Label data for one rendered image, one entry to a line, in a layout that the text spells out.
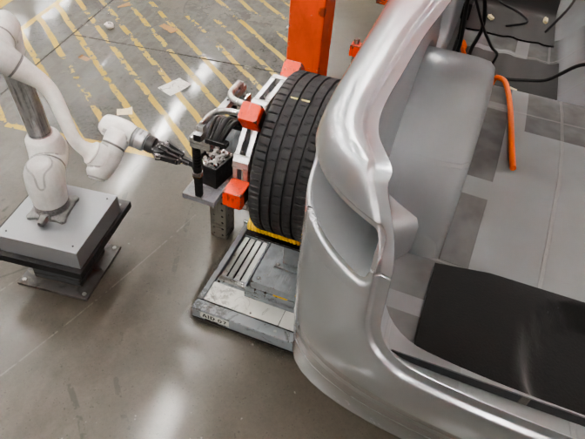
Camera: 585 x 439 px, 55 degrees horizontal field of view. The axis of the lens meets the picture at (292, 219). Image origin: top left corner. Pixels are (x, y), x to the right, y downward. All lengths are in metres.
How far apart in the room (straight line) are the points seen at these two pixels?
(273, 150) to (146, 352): 1.19
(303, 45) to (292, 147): 0.76
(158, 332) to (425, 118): 1.60
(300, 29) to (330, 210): 1.48
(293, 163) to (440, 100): 0.53
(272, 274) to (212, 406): 0.64
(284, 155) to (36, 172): 1.14
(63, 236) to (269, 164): 1.10
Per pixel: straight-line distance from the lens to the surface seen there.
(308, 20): 2.53
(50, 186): 2.63
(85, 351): 2.74
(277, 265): 2.65
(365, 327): 1.19
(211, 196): 2.67
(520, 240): 2.00
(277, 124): 1.98
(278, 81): 2.22
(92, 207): 2.76
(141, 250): 3.08
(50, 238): 2.67
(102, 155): 2.46
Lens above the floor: 2.23
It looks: 44 degrees down
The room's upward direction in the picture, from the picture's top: 5 degrees clockwise
